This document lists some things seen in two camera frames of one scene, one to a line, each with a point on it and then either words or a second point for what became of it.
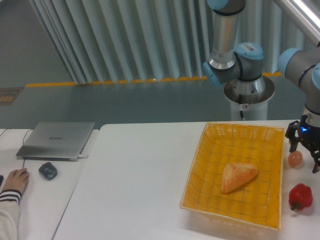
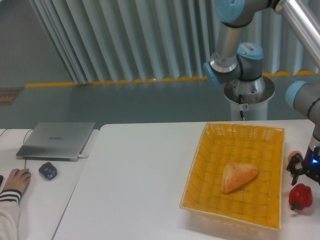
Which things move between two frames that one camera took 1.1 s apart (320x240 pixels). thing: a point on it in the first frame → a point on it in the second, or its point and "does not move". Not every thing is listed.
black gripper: x=303 y=132 → x=310 y=165
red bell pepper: x=300 y=196 does not move
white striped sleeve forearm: x=9 y=214 does not move
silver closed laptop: x=56 y=141 does not move
